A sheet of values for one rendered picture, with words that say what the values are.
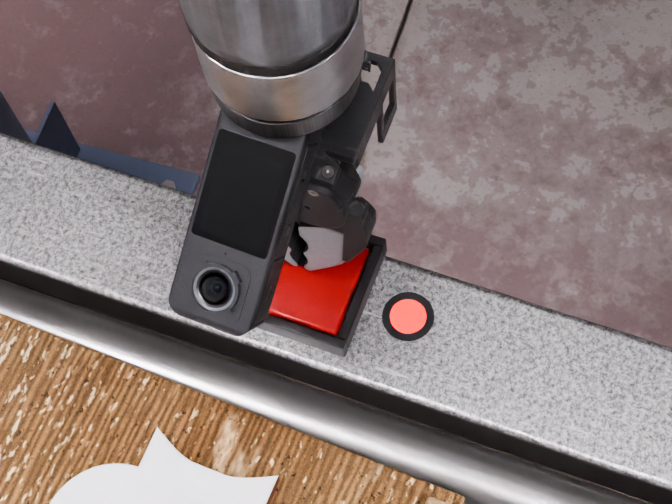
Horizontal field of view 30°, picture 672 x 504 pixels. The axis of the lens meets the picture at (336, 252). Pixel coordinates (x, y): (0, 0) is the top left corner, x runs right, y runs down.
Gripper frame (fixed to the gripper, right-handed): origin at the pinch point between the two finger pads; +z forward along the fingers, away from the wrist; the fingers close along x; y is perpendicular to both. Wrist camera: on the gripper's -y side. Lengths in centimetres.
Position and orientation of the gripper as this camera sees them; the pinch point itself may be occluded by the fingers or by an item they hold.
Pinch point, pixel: (304, 263)
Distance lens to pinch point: 75.1
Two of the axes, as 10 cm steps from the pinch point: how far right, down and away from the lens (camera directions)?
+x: -9.3, -3.0, 2.0
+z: 0.7, 3.9, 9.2
